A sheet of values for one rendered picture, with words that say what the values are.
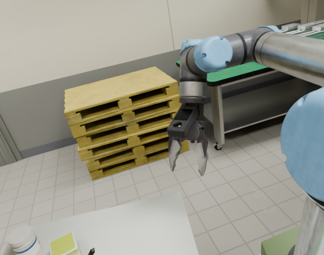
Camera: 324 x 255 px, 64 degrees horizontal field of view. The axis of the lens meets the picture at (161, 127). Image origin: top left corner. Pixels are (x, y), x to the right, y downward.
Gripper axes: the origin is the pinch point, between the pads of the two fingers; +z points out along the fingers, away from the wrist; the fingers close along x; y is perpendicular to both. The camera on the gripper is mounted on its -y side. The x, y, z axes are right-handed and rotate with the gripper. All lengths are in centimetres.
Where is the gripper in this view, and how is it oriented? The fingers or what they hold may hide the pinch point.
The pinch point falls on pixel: (186, 170)
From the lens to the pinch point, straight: 72.7
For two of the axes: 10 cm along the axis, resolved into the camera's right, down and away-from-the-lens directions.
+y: 4.6, -0.7, 8.9
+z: -0.4, 10.0, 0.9
